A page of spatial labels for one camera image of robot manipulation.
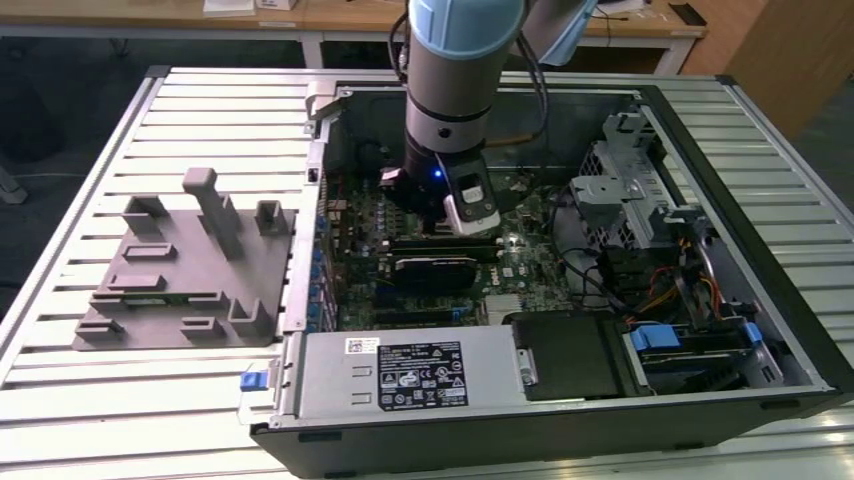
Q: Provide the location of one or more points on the black open PC case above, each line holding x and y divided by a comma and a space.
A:
547, 440

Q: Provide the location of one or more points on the grey parts rack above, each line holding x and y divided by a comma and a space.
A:
200, 280

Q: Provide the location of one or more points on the wooden desk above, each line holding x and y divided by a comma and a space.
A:
167, 17

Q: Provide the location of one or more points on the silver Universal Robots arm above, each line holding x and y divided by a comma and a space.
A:
454, 75

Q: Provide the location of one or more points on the green motherboard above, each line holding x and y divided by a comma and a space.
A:
363, 240

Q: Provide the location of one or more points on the white paper sheet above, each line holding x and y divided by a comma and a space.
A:
227, 6

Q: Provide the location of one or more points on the wooden cabinet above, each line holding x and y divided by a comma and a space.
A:
787, 50

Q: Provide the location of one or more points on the grey metal drive cage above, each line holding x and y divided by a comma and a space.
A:
601, 192

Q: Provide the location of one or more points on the black graphics card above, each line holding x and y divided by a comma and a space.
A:
434, 274

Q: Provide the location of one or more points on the blue case latch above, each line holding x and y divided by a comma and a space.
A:
252, 381

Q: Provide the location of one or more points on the hard disk in blue carrier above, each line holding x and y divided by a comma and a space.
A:
657, 340

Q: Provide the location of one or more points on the green RAM stick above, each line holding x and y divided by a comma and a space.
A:
156, 299

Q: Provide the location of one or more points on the grey stand foot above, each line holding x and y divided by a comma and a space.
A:
9, 190

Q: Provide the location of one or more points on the black RAM slot bank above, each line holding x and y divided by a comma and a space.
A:
440, 248

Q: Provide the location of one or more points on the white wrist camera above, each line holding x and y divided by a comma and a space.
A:
476, 220

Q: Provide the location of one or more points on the white small box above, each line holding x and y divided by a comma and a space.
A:
276, 4

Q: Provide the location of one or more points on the silver power supply unit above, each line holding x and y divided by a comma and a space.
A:
334, 370

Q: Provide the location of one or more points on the silver chipset heatsink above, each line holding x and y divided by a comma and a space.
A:
504, 305

